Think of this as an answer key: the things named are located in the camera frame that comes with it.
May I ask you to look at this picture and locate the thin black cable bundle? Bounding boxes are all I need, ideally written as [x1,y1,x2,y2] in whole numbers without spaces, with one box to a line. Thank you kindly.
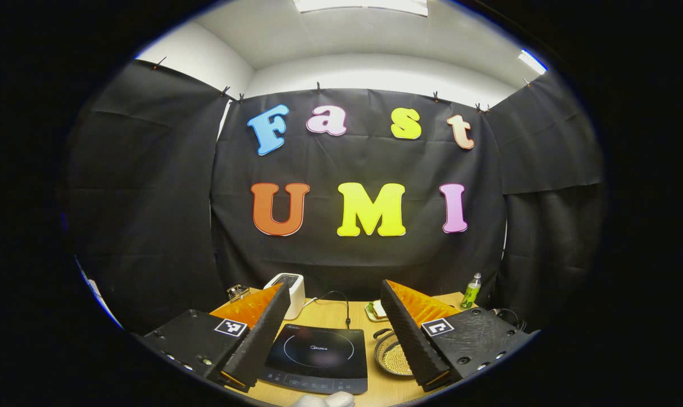
[491,308,527,332]

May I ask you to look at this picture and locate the ceiling light panel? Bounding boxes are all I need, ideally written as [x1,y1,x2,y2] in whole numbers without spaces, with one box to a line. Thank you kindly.
[517,49,547,75]
[293,0,429,16]

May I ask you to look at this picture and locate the black induction cooktop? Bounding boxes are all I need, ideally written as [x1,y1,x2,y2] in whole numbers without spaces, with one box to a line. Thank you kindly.
[260,323,369,395]

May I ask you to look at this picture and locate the stainless steel pot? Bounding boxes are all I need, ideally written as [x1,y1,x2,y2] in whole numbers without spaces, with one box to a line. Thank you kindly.
[373,328,415,378]

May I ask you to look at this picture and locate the pile of soybeans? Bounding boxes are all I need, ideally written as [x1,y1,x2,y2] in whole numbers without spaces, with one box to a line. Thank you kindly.
[384,342,412,374]

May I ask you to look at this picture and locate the green label drink bottle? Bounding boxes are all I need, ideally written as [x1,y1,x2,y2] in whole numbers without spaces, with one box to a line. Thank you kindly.
[460,273,482,310]

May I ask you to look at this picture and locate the row of black clips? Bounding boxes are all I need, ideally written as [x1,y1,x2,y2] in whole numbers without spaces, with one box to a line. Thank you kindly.
[152,55,531,114]

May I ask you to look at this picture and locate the black power cable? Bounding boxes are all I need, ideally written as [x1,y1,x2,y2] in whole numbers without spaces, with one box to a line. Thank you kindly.
[316,290,352,330]

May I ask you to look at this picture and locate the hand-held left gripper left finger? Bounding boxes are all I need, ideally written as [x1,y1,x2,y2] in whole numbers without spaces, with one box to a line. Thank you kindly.
[141,283,292,392]

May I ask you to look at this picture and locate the white toaster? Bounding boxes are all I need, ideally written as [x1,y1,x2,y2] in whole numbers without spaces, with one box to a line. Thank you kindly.
[263,273,306,321]

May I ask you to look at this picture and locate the white rounded object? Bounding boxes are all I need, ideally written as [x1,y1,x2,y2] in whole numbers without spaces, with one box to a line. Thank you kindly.
[292,391,356,407]

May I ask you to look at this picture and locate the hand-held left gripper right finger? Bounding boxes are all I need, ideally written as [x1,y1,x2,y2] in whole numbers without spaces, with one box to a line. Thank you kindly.
[380,279,533,392]

